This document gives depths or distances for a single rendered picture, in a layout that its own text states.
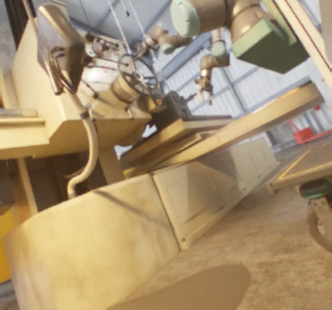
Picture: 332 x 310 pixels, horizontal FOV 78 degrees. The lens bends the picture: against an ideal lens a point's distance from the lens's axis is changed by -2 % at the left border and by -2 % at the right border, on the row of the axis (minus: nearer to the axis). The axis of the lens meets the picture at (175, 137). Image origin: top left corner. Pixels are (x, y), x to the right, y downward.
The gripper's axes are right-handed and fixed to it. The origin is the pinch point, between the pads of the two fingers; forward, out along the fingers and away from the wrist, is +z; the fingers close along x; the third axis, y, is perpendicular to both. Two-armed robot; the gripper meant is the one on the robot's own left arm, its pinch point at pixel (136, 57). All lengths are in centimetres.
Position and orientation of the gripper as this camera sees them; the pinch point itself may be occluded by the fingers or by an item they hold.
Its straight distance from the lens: 176.9
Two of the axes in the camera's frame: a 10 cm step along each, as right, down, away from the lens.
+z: -7.0, 4.2, 5.8
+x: 2.3, 9.0, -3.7
